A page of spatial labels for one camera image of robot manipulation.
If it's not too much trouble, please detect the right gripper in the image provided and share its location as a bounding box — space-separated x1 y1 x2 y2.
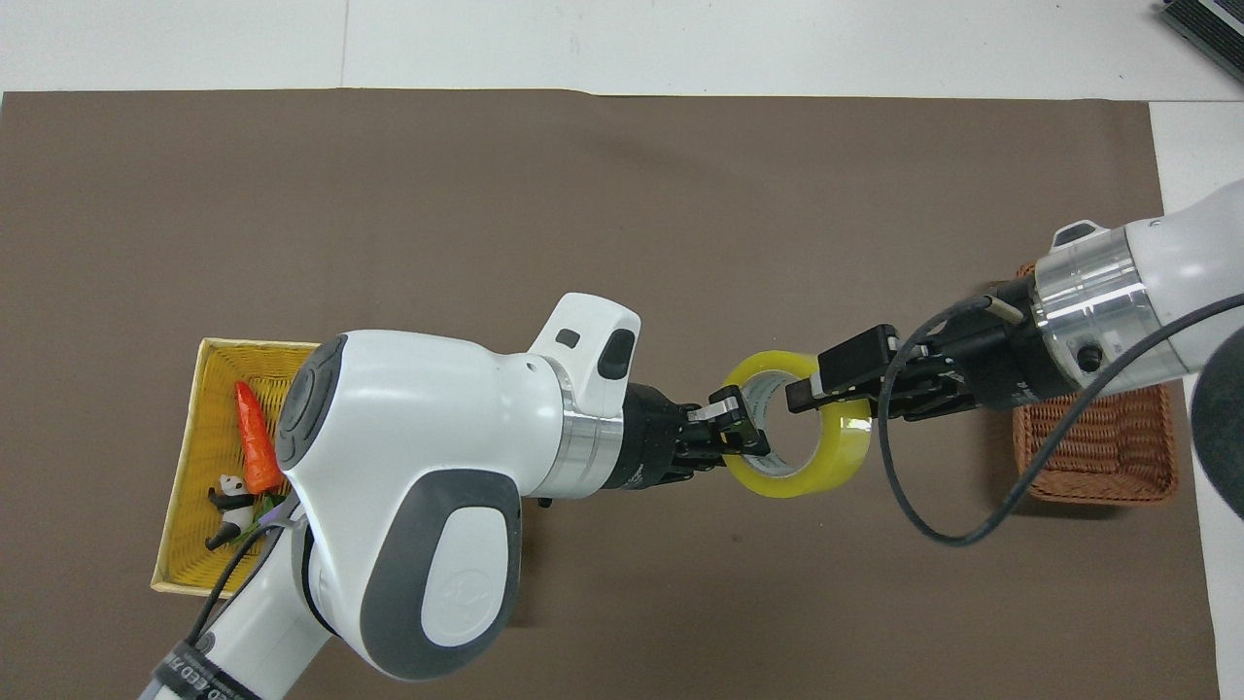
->
784 276 1064 423

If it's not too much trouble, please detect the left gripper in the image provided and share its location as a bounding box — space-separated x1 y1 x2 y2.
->
610 382 775 492

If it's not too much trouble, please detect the yellow tape roll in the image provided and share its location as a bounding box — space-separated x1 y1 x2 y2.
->
721 350 874 500

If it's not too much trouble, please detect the brown wicker basket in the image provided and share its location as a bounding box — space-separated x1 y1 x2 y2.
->
1010 262 1181 506

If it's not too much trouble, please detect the yellow woven basket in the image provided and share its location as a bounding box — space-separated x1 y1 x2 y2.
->
150 336 324 597

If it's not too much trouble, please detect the orange toy carrot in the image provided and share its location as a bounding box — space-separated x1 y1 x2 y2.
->
234 380 287 496

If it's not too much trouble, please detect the black stand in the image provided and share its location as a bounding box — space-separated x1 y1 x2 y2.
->
1159 0 1244 85

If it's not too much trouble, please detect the toy panda figure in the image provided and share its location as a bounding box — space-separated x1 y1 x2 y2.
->
203 472 261 551

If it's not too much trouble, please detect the black cable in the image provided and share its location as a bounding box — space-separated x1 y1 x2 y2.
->
188 494 295 654
877 291 1244 548

